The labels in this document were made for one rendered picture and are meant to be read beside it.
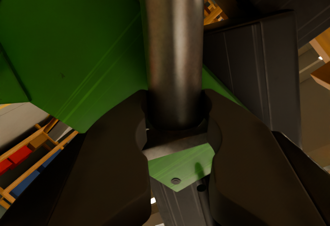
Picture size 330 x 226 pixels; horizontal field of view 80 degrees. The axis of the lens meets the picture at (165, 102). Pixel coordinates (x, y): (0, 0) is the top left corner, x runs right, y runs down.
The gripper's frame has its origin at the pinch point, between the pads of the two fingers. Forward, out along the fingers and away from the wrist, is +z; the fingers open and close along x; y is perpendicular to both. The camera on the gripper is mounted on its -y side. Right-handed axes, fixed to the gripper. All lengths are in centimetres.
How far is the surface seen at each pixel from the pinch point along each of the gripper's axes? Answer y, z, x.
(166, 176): 11.2, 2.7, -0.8
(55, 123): 14.1, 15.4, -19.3
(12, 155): 316, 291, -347
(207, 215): 14.3, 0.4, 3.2
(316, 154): 183, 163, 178
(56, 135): 16.5, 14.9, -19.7
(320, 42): 17, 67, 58
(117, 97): 1.8, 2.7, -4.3
